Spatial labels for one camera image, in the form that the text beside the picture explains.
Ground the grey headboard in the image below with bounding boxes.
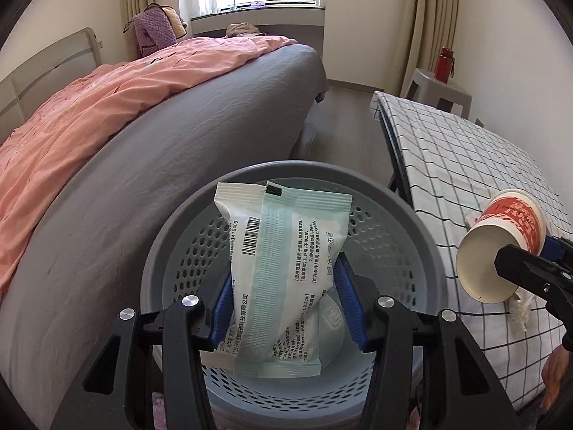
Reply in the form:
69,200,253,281
1,27,101,128

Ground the teal white wipes packet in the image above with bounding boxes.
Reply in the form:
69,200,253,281
201,182,352,378

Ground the beige right curtain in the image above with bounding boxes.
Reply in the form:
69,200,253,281
390,0,459,94

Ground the pink duvet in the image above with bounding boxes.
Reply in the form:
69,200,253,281
1,36,294,291

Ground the beige cloth on sill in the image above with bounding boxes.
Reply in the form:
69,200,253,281
225,21,266,38

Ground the grey bed mattress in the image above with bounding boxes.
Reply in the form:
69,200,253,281
1,44,327,429

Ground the red white paper cup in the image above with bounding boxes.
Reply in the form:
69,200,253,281
456,188,547,304

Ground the right hand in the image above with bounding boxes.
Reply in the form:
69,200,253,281
541,345,571,411

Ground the grey plastic stool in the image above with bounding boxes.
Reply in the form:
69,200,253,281
405,68,472,119

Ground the white red sachet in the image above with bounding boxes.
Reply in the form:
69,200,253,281
464,211,481,230

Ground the purple knitted bag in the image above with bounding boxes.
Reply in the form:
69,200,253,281
123,3,178,60

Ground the white paper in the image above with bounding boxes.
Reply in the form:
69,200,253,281
507,287,535,333

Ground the red water bottle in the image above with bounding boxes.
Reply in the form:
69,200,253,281
434,47,454,83

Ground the grey perforated trash basket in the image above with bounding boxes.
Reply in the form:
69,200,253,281
140,161,448,429

